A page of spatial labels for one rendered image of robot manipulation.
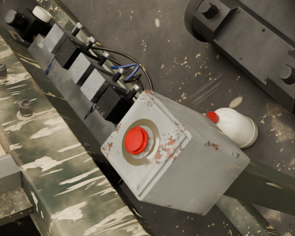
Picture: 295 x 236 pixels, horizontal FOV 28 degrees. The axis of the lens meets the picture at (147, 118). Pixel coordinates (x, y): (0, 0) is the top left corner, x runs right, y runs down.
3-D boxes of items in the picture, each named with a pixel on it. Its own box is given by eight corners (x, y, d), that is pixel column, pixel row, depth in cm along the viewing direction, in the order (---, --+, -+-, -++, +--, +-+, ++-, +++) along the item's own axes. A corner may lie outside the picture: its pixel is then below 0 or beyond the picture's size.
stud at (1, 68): (9, 78, 119) (8, 66, 117) (-3, 82, 118) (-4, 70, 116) (4, 72, 120) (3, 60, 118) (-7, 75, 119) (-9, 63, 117)
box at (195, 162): (254, 161, 91) (190, 135, 78) (207, 217, 94) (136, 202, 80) (210, 116, 99) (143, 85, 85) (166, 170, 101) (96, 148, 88)
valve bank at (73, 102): (202, 123, 121) (128, 90, 103) (160, 174, 125) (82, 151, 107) (90, 10, 152) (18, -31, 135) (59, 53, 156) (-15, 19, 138)
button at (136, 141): (158, 140, 81) (150, 137, 80) (142, 162, 82) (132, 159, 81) (143, 123, 84) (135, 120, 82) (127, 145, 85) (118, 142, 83)
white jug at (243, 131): (265, 130, 177) (232, 114, 162) (245, 155, 179) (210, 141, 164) (245, 112, 183) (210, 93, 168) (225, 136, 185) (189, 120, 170)
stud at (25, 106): (35, 116, 111) (34, 104, 109) (23, 120, 109) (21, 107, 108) (30, 108, 112) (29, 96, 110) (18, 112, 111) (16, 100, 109)
